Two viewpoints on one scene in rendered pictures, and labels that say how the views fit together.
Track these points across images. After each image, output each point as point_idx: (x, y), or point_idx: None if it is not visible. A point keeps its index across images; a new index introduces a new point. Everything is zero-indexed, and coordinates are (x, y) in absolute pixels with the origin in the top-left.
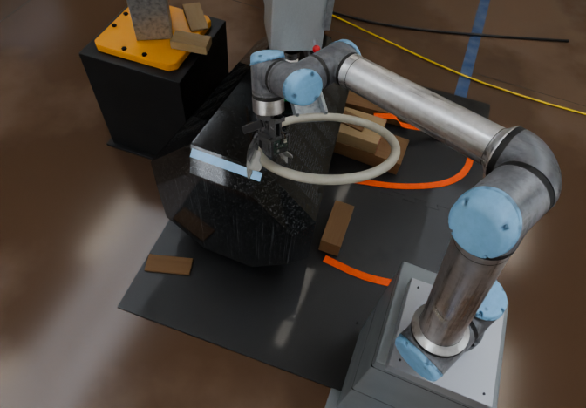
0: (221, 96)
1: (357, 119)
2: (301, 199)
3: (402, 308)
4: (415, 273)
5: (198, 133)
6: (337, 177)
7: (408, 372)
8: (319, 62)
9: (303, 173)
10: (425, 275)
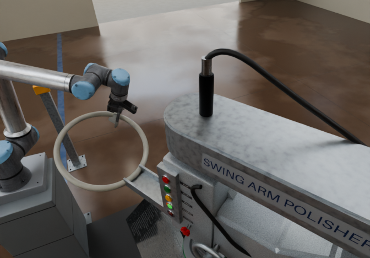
0: None
1: (100, 185)
2: (137, 211)
3: (44, 175)
4: (42, 198)
5: None
6: (78, 117)
7: (34, 154)
8: (87, 71)
9: (95, 112)
10: (36, 202)
